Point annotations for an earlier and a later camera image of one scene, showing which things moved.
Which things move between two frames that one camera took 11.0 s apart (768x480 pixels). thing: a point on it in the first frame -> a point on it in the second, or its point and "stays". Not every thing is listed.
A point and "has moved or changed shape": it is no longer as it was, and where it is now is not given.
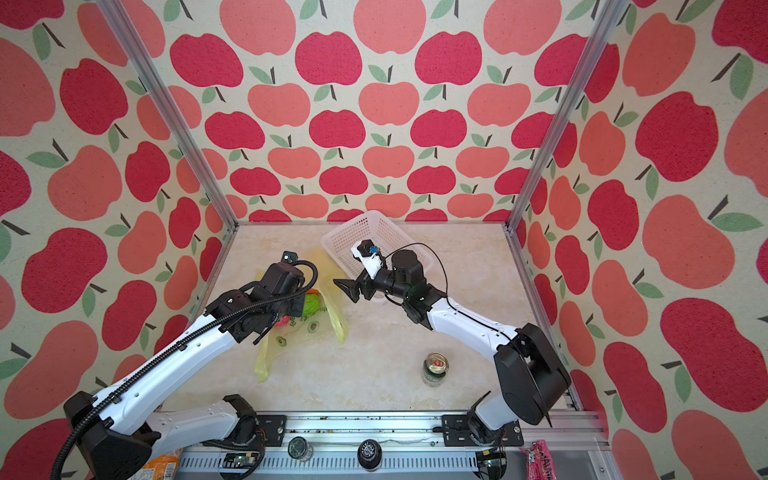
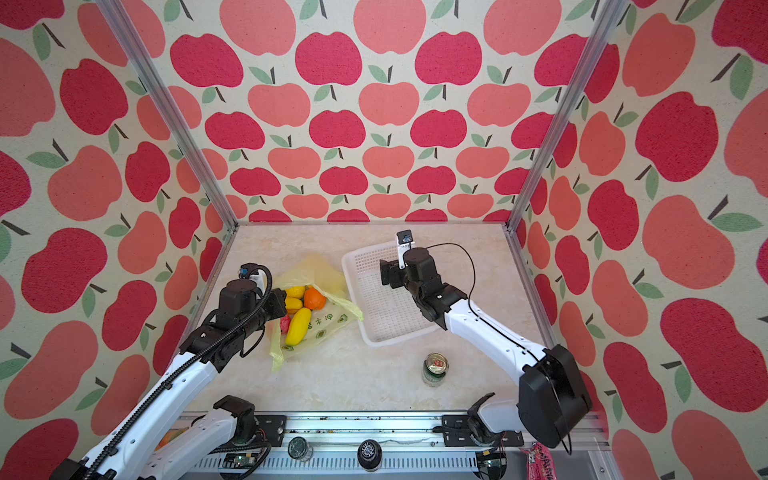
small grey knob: [300, 449] stays
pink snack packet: [541, 464] stays
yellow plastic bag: [328, 322] has moved or changed shape
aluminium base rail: [401, 447] stays
